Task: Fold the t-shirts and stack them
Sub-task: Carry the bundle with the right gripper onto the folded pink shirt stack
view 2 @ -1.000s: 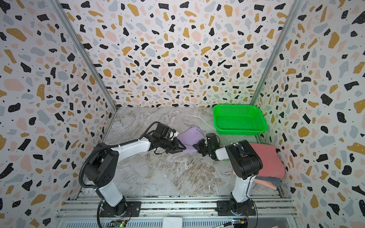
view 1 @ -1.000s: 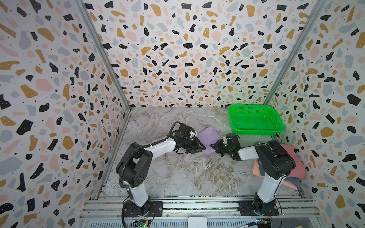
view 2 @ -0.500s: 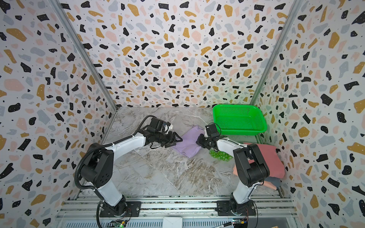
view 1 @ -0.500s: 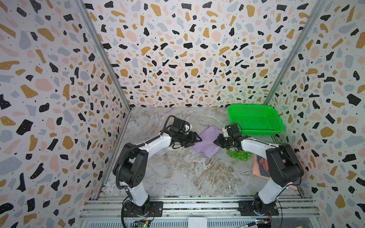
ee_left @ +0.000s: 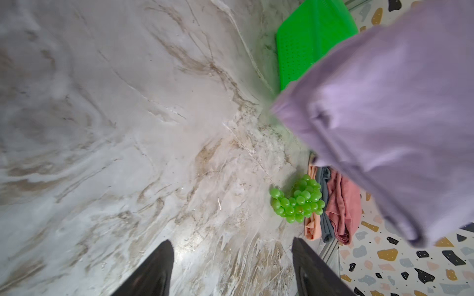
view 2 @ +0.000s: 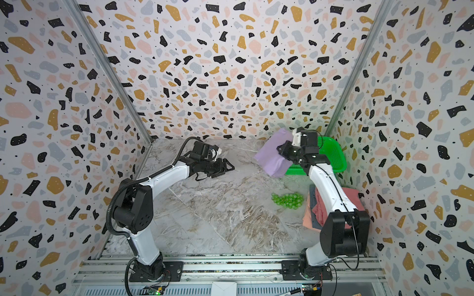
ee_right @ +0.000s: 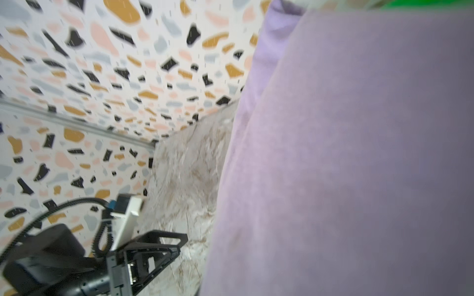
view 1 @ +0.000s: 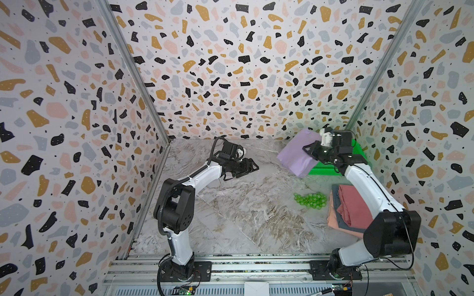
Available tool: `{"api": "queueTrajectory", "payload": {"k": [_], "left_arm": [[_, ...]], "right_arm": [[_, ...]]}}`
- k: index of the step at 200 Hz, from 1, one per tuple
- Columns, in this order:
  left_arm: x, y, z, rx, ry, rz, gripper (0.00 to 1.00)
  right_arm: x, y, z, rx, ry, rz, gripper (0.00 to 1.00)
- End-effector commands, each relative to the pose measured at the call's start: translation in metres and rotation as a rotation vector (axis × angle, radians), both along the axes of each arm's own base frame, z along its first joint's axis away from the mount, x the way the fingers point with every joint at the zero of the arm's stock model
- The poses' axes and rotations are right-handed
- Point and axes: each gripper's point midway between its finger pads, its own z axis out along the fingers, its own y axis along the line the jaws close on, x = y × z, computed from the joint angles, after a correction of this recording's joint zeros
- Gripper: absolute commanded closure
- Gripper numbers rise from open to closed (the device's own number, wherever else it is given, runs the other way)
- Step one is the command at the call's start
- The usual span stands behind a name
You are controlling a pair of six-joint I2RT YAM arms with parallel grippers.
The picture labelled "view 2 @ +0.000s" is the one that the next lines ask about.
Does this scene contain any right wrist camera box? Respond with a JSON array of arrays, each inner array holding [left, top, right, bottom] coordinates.
[[292, 127, 320, 148]]

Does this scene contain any folded pink t-shirt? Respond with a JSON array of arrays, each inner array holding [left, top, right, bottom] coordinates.
[[312, 186, 367, 227]]

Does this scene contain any aluminium side floor rail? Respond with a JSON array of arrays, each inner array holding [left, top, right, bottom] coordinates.
[[102, 146, 153, 256]]

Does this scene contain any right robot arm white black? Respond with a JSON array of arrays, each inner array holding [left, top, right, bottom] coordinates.
[[277, 141, 370, 278]]

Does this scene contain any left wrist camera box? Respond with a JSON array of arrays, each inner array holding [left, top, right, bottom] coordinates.
[[190, 141, 222, 162]]

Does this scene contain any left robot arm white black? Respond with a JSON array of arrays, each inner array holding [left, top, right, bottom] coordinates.
[[106, 157, 235, 281]]

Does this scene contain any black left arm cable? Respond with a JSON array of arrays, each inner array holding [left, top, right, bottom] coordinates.
[[105, 136, 202, 296]]

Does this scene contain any aluminium corner post left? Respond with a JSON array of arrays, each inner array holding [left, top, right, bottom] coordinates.
[[63, 0, 153, 145]]

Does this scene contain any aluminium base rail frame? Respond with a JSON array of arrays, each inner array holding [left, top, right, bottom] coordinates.
[[70, 254, 391, 296]]

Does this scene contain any aluminium corner post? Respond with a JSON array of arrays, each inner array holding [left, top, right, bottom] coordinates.
[[63, 0, 153, 145], [325, 0, 394, 136]]

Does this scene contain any folded salmon t-shirt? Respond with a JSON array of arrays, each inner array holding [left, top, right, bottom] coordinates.
[[302, 201, 321, 232]]

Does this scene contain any lilac t-shirt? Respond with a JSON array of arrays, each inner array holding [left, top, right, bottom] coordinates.
[[254, 128, 293, 178]]

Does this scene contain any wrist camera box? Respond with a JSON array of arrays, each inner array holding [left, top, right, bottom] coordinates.
[[190, 141, 222, 162], [292, 127, 320, 148]]

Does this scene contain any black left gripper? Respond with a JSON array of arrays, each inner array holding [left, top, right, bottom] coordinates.
[[200, 158, 235, 178]]

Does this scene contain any green bead cluster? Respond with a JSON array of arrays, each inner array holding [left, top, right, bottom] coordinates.
[[272, 193, 304, 210]]

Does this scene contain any green plastic basket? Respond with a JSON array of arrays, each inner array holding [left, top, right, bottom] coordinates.
[[285, 136, 347, 176]]

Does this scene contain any aluminium corner post right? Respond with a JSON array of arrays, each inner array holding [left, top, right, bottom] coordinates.
[[325, 0, 394, 136]]

